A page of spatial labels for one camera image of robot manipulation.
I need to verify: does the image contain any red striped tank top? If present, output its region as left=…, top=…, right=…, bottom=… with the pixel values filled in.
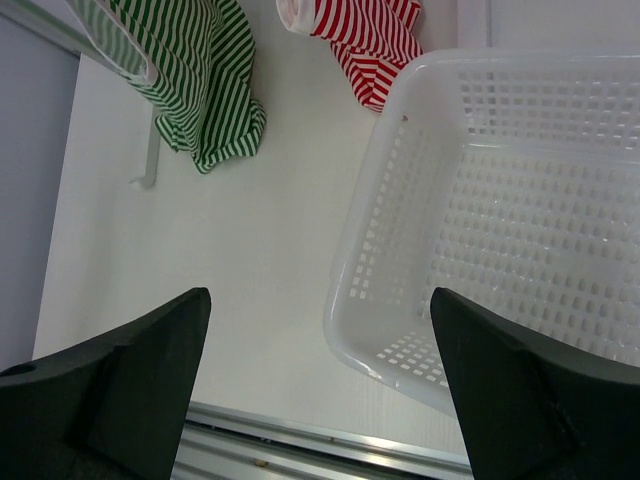
left=276, top=0, right=423, bottom=113

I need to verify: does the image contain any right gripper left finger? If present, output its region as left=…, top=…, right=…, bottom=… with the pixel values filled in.
left=1, top=287, right=211, bottom=479

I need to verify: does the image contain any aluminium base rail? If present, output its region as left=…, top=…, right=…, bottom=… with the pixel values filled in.
left=171, top=402, right=473, bottom=479

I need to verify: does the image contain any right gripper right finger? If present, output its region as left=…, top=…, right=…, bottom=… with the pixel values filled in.
left=430, top=288, right=639, bottom=479

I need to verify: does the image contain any white plastic basket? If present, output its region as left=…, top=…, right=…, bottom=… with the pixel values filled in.
left=324, top=49, right=639, bottom=415

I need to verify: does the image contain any green striped tank top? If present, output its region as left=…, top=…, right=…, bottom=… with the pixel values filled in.
left=67, top=0, right=267, bottom=174

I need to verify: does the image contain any white and silver clothes rack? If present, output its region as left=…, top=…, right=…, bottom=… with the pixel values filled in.
left=1, top=1, right=160, bottom=191

